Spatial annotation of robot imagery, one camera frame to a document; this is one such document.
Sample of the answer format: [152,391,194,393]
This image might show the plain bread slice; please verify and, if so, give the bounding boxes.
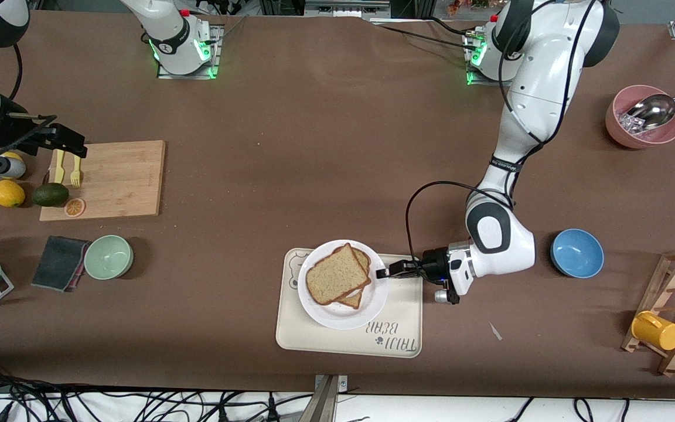
[305,243,371,307]

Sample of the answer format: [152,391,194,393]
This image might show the white round plate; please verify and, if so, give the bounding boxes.
[297,239,390,331]

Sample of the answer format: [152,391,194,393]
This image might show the yellow plastic knife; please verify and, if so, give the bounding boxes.
[50,149,67,185]

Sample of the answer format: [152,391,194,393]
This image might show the green avocado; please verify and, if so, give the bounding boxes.
[32,182,70,207]

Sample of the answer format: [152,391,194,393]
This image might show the toast slice under egg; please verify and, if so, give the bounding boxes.
[337,249,372,310]

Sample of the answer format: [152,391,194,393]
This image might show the wooden cutting board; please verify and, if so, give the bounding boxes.
[39,139,166,222]

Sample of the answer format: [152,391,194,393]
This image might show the blue bowl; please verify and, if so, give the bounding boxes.
[550,228,605,279]

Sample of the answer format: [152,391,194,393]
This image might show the dark grey folded cloth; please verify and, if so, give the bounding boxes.
[31,236,91,292]

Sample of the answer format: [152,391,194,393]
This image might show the pale green bowl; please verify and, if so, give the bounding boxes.
[84,234,134,281]

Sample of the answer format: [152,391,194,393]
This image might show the beige bear print tray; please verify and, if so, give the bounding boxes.
[275,248,424,359]

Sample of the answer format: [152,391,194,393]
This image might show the grey metal bar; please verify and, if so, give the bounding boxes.
[298,376,339,422]

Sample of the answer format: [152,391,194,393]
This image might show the yellow cup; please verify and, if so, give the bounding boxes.
[631,311,675,352]

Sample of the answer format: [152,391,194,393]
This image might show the pink bowl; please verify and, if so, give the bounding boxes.
[605,85,675,149]

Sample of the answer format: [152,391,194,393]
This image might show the wooden cup rack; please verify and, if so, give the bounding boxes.
[621,247,675,377]

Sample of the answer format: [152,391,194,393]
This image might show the clear ice cubes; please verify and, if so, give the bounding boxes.
[618,108,646,137]

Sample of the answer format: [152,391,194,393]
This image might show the metal scoop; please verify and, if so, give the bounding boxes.
[625,79,675,132]

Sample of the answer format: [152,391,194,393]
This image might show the grey metal box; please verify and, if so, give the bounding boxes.
[304,0,392,18]

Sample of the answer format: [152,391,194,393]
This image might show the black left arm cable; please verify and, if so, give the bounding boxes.
[405,0,599,264]

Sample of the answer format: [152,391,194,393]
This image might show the metal clamp bracket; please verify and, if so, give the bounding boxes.
[314,374,349,392]

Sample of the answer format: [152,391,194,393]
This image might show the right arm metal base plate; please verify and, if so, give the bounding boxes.
[157,23,222,80]

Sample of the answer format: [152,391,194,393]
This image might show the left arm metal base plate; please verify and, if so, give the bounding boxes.
[465,29,529,87]

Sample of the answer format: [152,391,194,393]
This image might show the black cable on table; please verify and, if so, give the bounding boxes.
[367,16,485,49]

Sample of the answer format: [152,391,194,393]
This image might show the black cable bundle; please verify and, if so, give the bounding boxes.
[0,375,373,422]

